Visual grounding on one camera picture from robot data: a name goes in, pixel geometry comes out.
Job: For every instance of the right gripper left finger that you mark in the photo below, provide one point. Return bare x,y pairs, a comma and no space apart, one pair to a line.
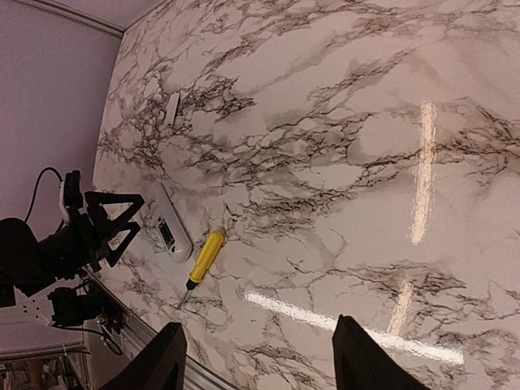
160,365

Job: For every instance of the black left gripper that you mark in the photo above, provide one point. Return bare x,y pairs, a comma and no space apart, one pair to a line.
83,236

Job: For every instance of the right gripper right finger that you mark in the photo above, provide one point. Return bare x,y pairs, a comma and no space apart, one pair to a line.
360,363

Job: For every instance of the white remote control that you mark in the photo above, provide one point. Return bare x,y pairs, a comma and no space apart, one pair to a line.
167,222

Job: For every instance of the yellow handled screwdriver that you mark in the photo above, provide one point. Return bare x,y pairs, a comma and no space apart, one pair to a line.
204,261

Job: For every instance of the white battery cover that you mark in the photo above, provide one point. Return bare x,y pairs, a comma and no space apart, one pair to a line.
171,109

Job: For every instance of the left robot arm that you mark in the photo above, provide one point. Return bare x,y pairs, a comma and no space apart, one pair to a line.
30,265

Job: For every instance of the front aluminium rail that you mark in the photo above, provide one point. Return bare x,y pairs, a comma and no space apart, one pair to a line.
136,334

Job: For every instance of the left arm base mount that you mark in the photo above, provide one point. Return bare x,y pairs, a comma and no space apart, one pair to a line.
72,309

